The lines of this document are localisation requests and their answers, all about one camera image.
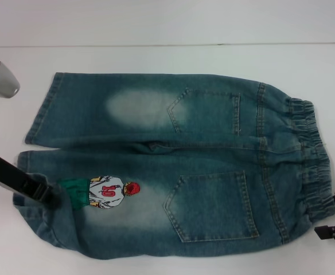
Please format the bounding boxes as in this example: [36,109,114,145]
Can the blue denim shorts with embroidery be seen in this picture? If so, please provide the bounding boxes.
[11,71,335,258]

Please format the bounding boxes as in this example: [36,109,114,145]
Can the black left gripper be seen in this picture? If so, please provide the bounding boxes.
[0,156,54,203]

